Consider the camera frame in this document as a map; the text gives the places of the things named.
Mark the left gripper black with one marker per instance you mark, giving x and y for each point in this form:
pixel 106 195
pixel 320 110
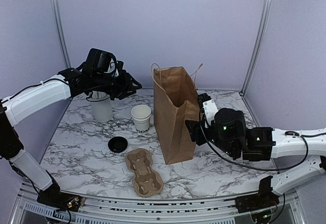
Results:
pixel 126 85

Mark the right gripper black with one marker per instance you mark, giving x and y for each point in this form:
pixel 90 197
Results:
pixel 195 132

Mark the brown paper bag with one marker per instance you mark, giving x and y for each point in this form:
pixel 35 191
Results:
pixel 175 101

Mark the brown pulp cup carrier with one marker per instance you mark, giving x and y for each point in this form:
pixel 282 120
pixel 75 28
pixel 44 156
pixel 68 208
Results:
pixel 146 181

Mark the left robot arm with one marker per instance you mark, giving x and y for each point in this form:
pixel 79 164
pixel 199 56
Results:
pixel 18 108

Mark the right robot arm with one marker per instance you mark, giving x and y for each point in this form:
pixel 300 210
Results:
pixel 266 143

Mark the stack of white paper cups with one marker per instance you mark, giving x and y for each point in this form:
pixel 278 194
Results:
pixel 141 115

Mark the white sugar packets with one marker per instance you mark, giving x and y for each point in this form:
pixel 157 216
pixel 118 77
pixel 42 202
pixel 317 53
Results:
pixel 99 95

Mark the grey cylindrical canister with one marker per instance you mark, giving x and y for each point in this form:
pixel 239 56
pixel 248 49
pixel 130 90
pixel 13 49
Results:
pixel 102 109

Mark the left aluminium frame post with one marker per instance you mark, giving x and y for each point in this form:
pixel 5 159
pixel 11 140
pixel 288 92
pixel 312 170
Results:
pixel 60 32

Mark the aluminium frame post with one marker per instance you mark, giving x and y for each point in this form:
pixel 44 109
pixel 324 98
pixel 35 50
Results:
pixel 60 32
pixel 257 45

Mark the right aluminium frame post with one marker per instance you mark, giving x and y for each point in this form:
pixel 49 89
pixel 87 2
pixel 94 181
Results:
pixel 257 45

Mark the front aluminium rail base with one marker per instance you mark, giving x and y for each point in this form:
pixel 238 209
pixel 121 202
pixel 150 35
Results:
pixel 115 210

